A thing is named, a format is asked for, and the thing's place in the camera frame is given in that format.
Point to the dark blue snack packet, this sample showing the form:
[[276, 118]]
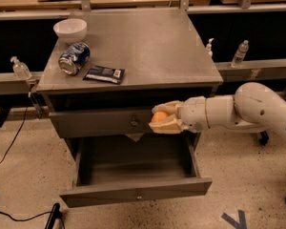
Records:
[[105, 74]]

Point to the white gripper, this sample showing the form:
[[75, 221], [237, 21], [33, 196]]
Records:
[[194, 113]]

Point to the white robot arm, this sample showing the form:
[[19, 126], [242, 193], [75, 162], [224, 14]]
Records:
[[253, 108]]

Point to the white bowl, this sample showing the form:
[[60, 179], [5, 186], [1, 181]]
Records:
[[71, 30]]

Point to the black stand on floor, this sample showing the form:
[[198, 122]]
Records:
[[55, 219]]

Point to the small pump bottle right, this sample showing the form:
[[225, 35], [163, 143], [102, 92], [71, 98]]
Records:
[[209, 47]]

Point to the hand sanitizer bottle left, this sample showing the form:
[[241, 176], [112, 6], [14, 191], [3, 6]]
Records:
[[21, 69]]

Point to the grey drawer cabinet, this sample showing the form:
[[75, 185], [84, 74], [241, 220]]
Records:
[[160, 50]]

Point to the clear water bottle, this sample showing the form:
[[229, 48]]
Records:
[[240, 54]]

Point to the blue soda can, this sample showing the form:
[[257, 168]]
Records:
[[74, 58]]

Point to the upper grey drawer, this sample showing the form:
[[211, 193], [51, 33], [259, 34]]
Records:
[[98, 122]]

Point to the orange fruit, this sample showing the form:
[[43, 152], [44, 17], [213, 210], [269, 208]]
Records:
[[159, 116]]

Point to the open lower grey drawer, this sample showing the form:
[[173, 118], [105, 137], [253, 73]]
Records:
[[116, 169]]

